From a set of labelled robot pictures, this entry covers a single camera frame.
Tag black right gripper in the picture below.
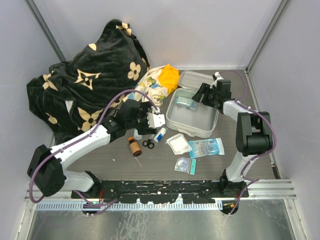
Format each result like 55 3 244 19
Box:
191 82 219 108

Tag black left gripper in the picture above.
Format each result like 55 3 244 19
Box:
126 102 157 134

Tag bagged teal plaster strips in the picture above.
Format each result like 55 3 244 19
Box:
175 96 193 108

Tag grey medicine kit case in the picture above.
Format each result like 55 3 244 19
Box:
165 70 219 139

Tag white bottle green label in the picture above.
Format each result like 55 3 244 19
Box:
133 129 143 141

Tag white gauze pad packet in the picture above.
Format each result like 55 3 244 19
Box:
166 133 192 155

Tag bagged blue white packets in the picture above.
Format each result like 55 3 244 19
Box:
185 101 199 111

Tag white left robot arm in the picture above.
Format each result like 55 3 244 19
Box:
27 99 165 198

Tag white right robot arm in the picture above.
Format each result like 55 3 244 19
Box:
192 79 276 197

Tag brown glass medicine bottle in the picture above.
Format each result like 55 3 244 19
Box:
128 137 142 157

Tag bagged white blue bandage roll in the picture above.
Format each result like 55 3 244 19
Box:
152 127 167 144

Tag yellow cloth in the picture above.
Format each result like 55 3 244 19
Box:
158 64 180 95

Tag light blue wipes pouch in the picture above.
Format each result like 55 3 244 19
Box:
188 138 225 159

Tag black floral fleece blanket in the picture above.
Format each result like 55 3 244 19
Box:
26 19 150 144

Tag small bag with teal header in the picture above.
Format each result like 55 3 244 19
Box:
174 157 197 175

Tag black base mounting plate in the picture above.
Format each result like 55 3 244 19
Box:
82 180 246 204

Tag black handled scissors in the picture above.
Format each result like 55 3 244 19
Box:
142 134 155 149

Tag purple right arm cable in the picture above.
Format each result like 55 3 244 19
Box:
217 69 278 216

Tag white slotted cable duct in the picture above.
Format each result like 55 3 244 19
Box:
35 200 223 212

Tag aluminium frame rail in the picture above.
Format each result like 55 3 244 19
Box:
247 179 297 200

